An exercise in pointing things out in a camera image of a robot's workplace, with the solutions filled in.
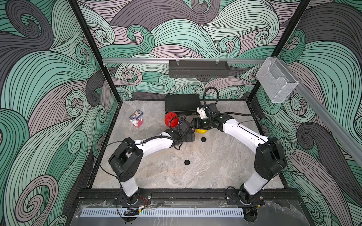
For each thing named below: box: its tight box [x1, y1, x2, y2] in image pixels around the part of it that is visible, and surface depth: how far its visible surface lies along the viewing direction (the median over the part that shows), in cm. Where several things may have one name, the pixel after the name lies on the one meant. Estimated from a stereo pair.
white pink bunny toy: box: [129, 118, 144, 128], surface depth 105 cm
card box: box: [129, 109, 144, 120], surface depth 110 cm
